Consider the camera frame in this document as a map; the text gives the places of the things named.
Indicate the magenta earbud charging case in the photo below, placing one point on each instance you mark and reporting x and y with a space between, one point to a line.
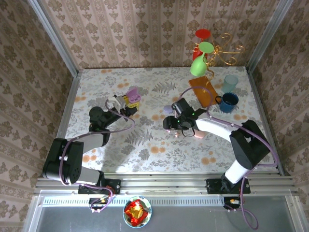
134 96

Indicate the lavender earbud charging case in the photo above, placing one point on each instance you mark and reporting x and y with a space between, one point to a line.
166 110

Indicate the pink earbud charging case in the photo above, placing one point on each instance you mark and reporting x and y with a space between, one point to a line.
200 135

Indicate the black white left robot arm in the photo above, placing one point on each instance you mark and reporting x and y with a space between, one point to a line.
62 159

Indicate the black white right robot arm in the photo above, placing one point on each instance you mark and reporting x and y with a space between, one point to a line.
248 145

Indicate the dark blue mug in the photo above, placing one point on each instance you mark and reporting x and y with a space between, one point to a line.
227 106

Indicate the green plastic wine glass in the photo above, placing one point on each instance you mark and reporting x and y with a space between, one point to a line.
198 67

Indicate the translucent teal cup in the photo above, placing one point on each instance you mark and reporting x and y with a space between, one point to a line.
230 83

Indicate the red plastic wine glass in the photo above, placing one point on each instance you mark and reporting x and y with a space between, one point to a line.
202 33

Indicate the glass bowl blue rim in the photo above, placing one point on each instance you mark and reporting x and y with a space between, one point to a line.
149 211

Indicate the grey metal shelf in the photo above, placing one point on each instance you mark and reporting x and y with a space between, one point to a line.
193 217

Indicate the red gold foil candies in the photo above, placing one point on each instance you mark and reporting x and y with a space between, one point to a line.
135 210

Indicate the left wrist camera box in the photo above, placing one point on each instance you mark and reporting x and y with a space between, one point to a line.
118 102

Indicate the aluminium side rail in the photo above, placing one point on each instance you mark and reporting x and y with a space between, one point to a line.
69 101
263 116

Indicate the wide aluminium frame rail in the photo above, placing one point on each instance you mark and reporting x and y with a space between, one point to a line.
164 183

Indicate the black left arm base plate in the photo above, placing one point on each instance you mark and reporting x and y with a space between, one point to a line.
113 186

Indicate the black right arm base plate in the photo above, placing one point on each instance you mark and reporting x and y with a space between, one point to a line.
212 186

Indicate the aluminium frame post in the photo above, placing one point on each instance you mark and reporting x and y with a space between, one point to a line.
268 36
53 36

